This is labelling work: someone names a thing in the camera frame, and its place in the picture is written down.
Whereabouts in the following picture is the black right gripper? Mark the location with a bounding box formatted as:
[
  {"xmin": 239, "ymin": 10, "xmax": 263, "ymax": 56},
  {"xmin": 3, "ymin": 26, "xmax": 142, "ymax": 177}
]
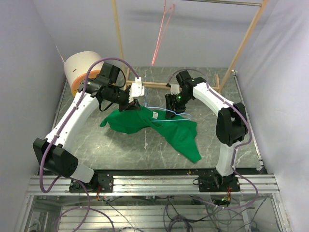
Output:
[{"xmin": 165, "ymin": 91, "xmax": 192, "ymax": 119}]

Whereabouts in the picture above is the blue wire hanger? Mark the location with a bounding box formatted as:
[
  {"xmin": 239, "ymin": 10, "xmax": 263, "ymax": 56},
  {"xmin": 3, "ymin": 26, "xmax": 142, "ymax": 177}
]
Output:
[{"xmin": 143, "ymin": 88, "xmax": 192, "ymax": 122}]

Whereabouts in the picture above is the green t shirt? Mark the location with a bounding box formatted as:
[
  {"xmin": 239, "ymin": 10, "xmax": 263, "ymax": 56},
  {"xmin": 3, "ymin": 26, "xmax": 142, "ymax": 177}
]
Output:
[{"xmin": 100, "ymin": 106, "xmax": 201, "ymax": 163}]

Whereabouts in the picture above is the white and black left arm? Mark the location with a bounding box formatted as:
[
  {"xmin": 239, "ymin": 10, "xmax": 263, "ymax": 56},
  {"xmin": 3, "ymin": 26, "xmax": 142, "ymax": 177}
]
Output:
[{"xmin": 33, "ymin": 63, "xmax": 144, "ymax": 192}]

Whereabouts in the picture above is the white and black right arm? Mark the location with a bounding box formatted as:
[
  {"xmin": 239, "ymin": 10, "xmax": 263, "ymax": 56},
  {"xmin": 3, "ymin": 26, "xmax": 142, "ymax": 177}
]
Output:
[{"xmin": 165, "ymin": 69, "xmax": 251, "ymax": 191}]

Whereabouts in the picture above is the grey and orange bin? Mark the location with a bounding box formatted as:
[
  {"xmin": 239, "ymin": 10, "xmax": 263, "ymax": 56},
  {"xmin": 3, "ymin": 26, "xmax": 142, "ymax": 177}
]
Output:
[{"xmin": 64, "ymin": 51, "xmax": 101, "ymax": 97}]

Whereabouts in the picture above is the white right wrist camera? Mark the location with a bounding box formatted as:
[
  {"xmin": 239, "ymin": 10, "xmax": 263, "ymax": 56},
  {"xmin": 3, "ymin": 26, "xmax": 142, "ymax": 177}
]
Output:
[{"xmin": 170, "ymin": 84, "xmax": 181, "ymax": 95}]

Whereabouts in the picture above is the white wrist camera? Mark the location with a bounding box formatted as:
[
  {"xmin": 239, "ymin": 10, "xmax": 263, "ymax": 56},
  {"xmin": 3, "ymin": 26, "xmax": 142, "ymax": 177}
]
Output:
[
  {"xmin": 129, "ymin": 77, "xmax": 145, "ymax": 101},
  {"xmin": 170, "ymin": 84, "xmax": 181, "ymax": 95}
]

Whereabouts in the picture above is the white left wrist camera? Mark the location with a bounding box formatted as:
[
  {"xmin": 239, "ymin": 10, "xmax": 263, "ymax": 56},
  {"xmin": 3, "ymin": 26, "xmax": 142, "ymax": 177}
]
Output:
[{"xmin": 129, "ymin": 77, "xmax": 145, "ymax": 101}]

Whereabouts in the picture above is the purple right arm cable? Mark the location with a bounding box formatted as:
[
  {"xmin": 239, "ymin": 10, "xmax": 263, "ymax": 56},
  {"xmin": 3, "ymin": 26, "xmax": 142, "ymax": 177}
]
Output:
[{"xmin": 168, "ymin": 69, "xmax": 259, "ymax": 210}]

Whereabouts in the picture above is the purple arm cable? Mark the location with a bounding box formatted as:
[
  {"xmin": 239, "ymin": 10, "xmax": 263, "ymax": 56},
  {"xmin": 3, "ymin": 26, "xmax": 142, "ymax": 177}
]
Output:
[
  {"xmin": 168, "ymin": 69, "xmax": 259, "ymax": 210},
  {"xmin": 40, "ymin": 57, "xmax": 142, "ymax": 232}
]

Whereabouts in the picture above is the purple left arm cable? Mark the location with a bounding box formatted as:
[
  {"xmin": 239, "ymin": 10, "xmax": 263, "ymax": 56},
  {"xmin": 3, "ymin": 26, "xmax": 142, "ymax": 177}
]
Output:
[{"xmin": 40, "ymin": 57, "xmax": 142, "ymax": 232}]

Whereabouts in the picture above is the aluminium rail base frame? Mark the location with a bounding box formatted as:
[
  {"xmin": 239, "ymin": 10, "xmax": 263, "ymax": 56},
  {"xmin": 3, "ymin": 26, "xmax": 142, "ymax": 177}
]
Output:
[{"xmin": 14, "ymin": 70, "xmax": 290, "ymax": 232}]

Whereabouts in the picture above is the wooden clothes rack frame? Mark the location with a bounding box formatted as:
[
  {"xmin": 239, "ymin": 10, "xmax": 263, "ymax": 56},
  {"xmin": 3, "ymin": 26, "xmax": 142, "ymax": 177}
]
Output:
[{"xmin": 111, "ymin": 0, "xmax": 270, "ymax": 94}]

